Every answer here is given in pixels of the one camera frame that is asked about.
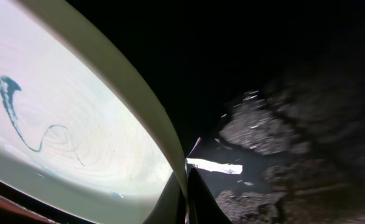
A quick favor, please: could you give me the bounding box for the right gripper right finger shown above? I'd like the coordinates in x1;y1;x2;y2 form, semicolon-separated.
188;168;231;224

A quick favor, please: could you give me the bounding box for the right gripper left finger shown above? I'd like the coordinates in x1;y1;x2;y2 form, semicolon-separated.
143;173;185;224

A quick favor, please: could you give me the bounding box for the light green plate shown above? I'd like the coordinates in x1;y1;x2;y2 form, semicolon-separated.
0;1;188;223

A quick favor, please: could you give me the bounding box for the round black tray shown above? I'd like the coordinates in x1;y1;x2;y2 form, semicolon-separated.
0;0;365;224

